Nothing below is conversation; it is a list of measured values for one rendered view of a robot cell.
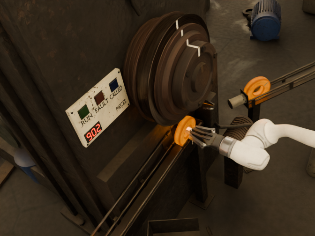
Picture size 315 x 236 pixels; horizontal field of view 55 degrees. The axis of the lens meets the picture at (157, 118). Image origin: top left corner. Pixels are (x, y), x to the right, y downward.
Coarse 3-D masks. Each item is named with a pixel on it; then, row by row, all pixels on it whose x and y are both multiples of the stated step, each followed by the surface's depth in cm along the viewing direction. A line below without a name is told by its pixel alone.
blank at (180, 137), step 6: (186, 120) 147; (192, 120) 151; (180, 126) 146; (186, 126) 148; (192, 126) 154; (180, 132) 145; (174, 138) 148; (180, 138) 147; (186, 138) 153; (180, 144) 150
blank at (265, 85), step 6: (258, 78) 167; (264, 78) 167; (252, 84) 166; (258, 84) 168; (264, 84) 169; (246, 90) 169; (252, 90) 169; (258, 90) 175; (264, 90) 173; (252, 96) 172
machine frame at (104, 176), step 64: (0, 0) 75; (64, 0) 87; (128, 0) 108; (192, 0) 143; (0, 64) 104; (64, 64) 94; (64, 128) 109; (128, 128) 133; (64, 192) 186; (128, 192) 140; (192, 192) 210
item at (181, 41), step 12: (192, 24) 116; (180, 36) 112; (192, 36) 115; (204, 36) 127; (168, 48) 108; (180, 48) 111; (168, 60) 110; (156, 72) 109; (168, 72) 110; (156, 84) 110; (168, 84) 112; (156, 96) 113; (168, 96) 114; (168, 108) 119; (180, 108) 126
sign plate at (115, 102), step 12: (96, 84) 108; (108, 84) 111; (120, 84) 116; (84, 96) 104; (108, 96) 113; (120, 96) 118; (72, 108) 101; (96, 108) 109; (108, 108) 115; (120, 108) 121; (72, 120) 102; (84, 120) 106; (96, 120) 111; (108, 120) 117; (84, 132) 108; (84, 144) 110
